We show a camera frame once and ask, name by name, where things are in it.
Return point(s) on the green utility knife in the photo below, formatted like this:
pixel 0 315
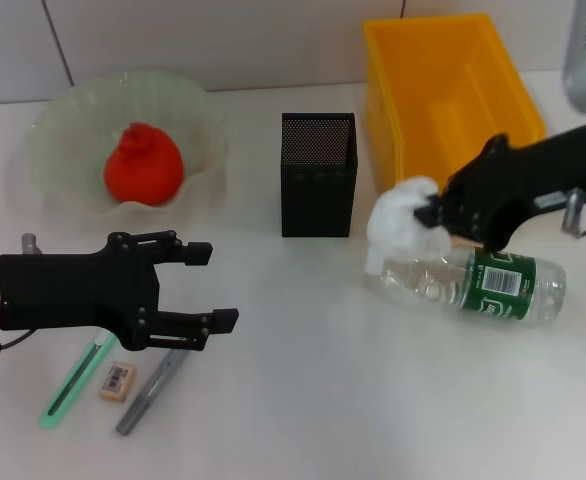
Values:
pixel 46 424

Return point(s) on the yellow plastic bin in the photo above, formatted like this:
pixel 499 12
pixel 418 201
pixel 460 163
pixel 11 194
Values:
pixel 423 100

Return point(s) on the left gripper silver plug stub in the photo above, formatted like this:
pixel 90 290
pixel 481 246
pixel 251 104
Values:
pixel 30 244

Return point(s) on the pale green glass fruit plate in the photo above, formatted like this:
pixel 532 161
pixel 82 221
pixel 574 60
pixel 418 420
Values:
pixel 73 130

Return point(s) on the black mesh pen holder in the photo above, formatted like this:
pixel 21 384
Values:
pixel 318 210

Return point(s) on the beige eraser with barcode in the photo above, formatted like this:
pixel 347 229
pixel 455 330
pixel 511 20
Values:
pixel 118 382

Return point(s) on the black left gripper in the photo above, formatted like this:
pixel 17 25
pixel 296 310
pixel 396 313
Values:
pixel 73 290

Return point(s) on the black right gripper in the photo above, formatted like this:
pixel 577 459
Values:
pixel 523 175

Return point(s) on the grey marker pen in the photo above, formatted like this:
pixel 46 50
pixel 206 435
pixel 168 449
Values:
pixel 133 417

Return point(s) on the clear bottle with green label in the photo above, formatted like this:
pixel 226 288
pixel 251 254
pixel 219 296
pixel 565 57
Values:
pixel 423 285

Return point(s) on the white paper ball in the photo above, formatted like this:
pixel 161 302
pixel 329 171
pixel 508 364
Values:
pixel 398 220

